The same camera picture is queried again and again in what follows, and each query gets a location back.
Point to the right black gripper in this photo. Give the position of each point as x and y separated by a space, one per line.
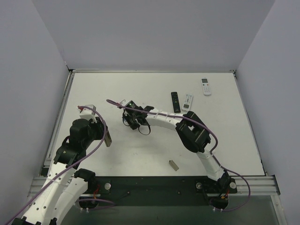
135 117

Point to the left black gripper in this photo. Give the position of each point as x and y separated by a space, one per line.
101 129

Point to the beige white remote control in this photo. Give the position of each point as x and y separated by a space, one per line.
107 139

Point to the beige battery cover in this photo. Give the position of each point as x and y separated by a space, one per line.
173 165

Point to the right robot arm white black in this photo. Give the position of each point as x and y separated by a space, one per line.
193 133

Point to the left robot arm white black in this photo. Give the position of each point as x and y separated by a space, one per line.
66 181

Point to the black remote control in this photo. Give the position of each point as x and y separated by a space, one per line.
175 102

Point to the small white remote control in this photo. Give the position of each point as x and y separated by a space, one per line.
187 102

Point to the white remote with display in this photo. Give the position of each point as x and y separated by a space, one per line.
206 87

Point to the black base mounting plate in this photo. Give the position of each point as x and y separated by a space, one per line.
156 191

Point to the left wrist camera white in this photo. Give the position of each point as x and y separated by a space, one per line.
87 114

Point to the aluminium frame rail left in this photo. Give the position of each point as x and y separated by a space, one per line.
46 164

